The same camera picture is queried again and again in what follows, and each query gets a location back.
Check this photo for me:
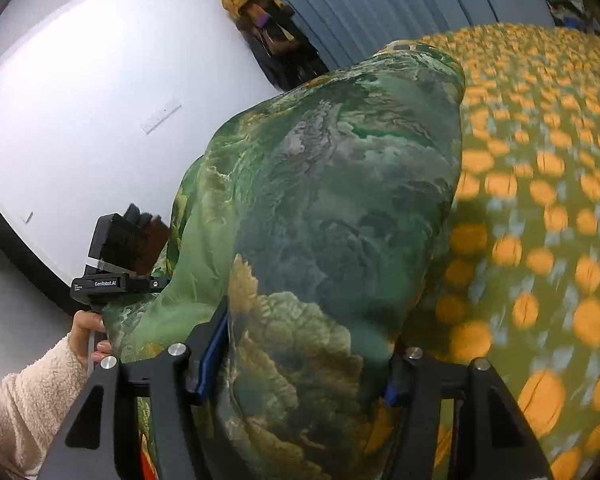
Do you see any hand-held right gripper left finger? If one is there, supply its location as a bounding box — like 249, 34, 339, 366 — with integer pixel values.
37, 297, 231, 480

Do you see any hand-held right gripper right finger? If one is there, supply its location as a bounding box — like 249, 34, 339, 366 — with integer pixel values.
382, 345, 553, 480

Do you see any green landscape print garment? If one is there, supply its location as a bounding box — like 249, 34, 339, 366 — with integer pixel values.
101, 39, 467, 480

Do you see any person's left forearm cream sleeve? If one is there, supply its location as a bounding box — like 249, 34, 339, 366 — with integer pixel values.
0, 332, 90, 480

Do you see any pile of clothes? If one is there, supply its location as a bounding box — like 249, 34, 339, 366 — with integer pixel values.
540, 0, 600, 36

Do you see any person's left hand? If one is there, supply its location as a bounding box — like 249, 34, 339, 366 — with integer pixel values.
69, 310, 114, 377

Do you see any person's orange fleece clothing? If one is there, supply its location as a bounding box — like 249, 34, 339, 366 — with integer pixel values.
139, 432, 160, 480

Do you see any orange floral green blanket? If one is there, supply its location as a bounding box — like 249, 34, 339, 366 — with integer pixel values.
365, 22, 600, 480

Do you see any brown hanging hooded coat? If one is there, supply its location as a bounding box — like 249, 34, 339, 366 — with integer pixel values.
220, 0, 331, 94

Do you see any blue curtain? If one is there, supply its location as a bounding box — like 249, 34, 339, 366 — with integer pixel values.
205, 0, 556, 75

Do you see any white wall plate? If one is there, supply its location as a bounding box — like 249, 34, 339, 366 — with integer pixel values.
141, 101, 183, 135

